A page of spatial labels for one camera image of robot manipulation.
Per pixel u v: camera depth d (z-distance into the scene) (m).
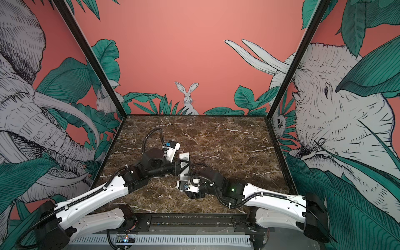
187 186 0.56
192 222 0.75
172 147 0.65
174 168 0.63
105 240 0.70
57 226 0.38
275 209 0.46
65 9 0.70
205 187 0.59
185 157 0.70
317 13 0.71
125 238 0.70
